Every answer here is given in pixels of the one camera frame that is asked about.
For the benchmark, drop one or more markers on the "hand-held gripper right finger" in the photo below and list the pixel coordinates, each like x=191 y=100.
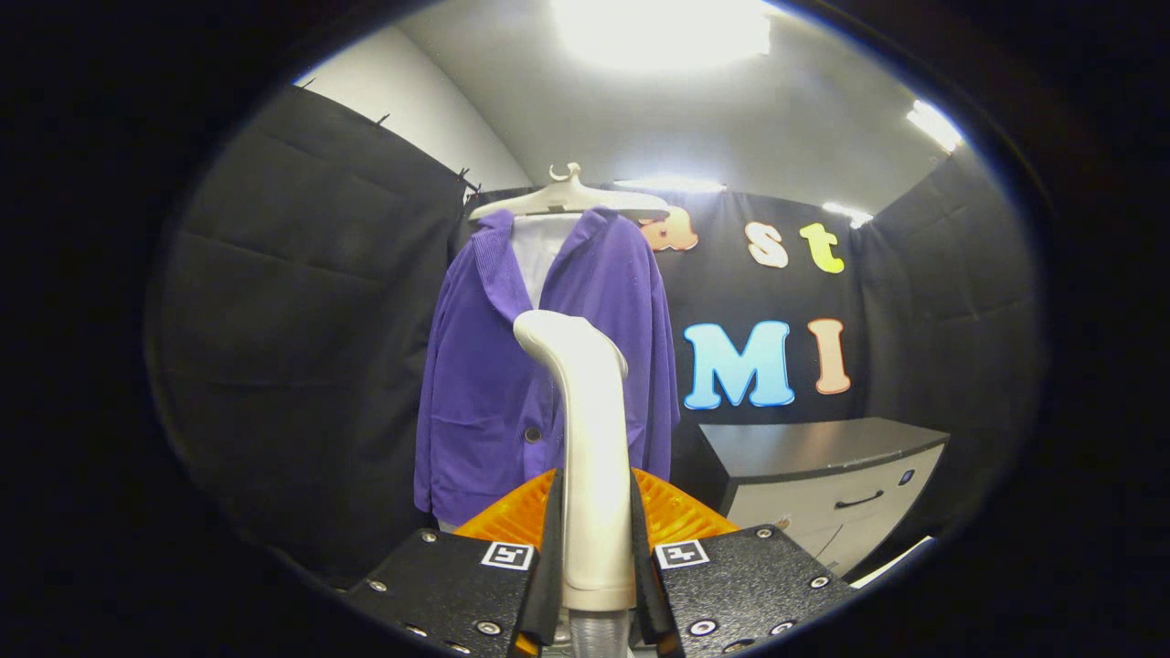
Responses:
x=647 y=594

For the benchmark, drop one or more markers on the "white garment steamer head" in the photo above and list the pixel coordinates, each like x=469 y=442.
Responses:
x=594 y=457

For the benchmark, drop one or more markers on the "large ceiling light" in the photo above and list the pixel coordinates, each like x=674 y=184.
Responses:
x=663 y=32

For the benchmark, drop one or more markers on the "white padded ironing form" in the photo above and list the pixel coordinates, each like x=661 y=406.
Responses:
x=539 y=256

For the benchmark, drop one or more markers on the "white clothes hanger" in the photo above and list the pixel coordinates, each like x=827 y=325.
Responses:
x=567 y=196

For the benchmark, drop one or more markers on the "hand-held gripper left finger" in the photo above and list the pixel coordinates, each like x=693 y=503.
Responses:
x=548 y=594

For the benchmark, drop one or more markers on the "white paper sheet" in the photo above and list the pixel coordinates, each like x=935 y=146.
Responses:
x=900 y=559

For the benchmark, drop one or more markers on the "beige cabinet with dark top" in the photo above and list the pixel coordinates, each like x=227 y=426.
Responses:
x=795 y=503

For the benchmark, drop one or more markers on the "purple jacket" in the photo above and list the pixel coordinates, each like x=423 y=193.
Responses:
x=475 y=393

